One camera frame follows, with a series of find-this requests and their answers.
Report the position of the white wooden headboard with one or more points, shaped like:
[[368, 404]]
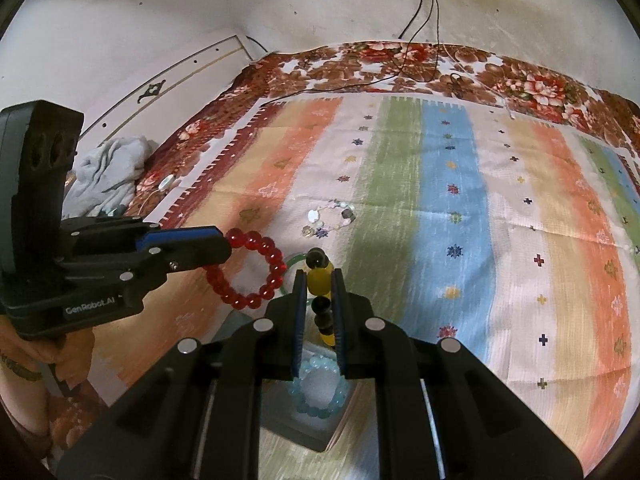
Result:
[[165, 80]]

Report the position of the person's left forearm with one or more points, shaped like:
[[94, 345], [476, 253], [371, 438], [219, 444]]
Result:
[[25, 410]]

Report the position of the small white round object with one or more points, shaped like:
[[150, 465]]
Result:
[[167, 181]]

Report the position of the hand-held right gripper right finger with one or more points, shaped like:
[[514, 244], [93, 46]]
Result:
[[339, 320]]

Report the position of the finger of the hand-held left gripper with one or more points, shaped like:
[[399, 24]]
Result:
[[197, 247], [107, 227]]

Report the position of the grey crumpled cloth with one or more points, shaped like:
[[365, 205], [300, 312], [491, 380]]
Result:
[[110, 170]]

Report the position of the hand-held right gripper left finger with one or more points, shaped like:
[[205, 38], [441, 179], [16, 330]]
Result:
[[299, 320]]

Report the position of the clear jewelry box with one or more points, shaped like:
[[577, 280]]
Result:
[[310, 432]]

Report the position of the person's left hand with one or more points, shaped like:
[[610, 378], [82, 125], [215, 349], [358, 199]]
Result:
[[75, 345]]

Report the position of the green jade bangle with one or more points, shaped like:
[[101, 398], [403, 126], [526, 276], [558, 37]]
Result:
[[294, 261]]

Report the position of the striped pastel blanket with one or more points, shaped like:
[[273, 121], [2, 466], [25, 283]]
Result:
[[450, 210]]

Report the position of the red floral bed sheet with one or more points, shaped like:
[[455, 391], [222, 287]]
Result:
[[360, 67]]

